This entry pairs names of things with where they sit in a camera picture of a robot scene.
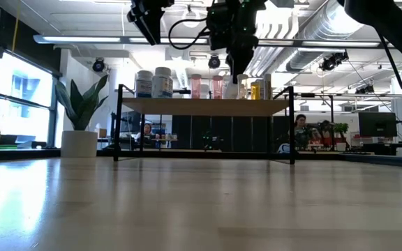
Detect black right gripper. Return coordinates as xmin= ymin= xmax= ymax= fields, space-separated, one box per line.
xmin=205 ymin=0 xmax=269 ymax=85

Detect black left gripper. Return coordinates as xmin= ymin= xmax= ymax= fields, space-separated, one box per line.
xmin=126 ymin=0 xmax=176 ymax=47

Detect plain white plastic bottle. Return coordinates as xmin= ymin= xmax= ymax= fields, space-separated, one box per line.
xmin=223 ymin=82 xmax=239 ymax=100

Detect pink pill bottle white cap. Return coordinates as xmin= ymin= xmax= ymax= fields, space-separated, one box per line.
xmin=191 ymin=73 xmax=202 ymax=100
xmin=211 ymin=75 xmax=224 ymax=100

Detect white Trader Joe's melatonin bottle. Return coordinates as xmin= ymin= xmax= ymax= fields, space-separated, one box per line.
xmin=151 ymin=66 xmax=174 ymax=99
xmin=135 ymin=70 xmax=154 ymax=99

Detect wooden shelf black metal legs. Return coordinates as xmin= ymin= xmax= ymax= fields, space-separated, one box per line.
xmin=113 ymin=83 xmax=296 ymax=165

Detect black ceiling spotlight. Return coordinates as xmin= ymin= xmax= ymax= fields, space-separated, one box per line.
xmin=92 ymin=57 xmax=106 ymax=73
xmin=207 ymin=54 xmax=222 ymax=70

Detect long ceiling light bar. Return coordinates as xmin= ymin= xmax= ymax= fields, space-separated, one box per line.
xmin=33 ymin=33 xmax=394 ymax=50

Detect black track light cluster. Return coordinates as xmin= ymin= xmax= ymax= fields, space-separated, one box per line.
xmin=318 ymin=50 xmax=350 ymax=73

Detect person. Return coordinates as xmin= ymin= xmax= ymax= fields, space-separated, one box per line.
xmin=140 ymin=122 xmax=155 ymax=140
xmin=294 ymin=114 xmax=322 ymax=151

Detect green snake plant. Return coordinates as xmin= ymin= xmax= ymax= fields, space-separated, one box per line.
xmin=54 ymin=74 xmax=110 ymax=132

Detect small green office plant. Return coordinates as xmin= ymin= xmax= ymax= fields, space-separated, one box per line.
xmin=332 ymin=121 xmax=350 ymax=140

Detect white plant pot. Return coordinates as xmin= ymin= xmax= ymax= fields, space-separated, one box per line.
xmin=60 ymin=130 xmax=98 ymax=158

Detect large bright window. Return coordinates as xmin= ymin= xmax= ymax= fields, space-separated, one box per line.
xmin=0 ymin=52 xmax=54 ymax=147

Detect black computer monitor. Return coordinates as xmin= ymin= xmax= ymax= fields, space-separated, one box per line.
xmin=357 ymin=111 xmax=399 ymax=138

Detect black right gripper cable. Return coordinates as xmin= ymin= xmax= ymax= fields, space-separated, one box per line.
xmin=167 ymin=16 xmax=211 ymax=50

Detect white ring lamp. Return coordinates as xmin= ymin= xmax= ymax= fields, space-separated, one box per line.
xmin=181 ymin=7 xmax=202 ymax=29

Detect silver ventilation duct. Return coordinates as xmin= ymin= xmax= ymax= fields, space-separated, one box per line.
xmin=286 ymin=0 xmax=366 ymax=73

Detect yellow hanging cable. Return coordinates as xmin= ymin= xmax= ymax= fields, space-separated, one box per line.
xmin=11 ymin=0 xmax=23 ymax=54

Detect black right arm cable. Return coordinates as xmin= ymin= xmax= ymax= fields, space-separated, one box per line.
xmin=378 ymin=31 xmax=402 ymax=116

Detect black aluminium table frame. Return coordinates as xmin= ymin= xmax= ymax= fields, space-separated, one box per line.
xmin=0 ymin=146 xmax=402 ymax=170

